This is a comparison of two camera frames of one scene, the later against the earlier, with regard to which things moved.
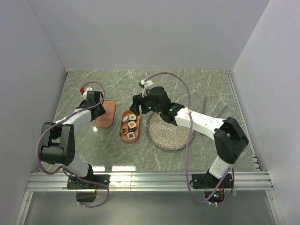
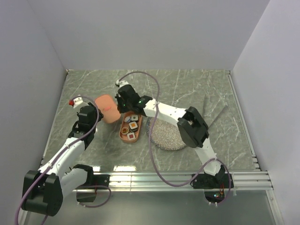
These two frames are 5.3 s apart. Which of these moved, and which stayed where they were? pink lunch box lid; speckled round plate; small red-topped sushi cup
Moved: pink lunch box lid
Stayed: small red-topped sushi cup; speckled round plate
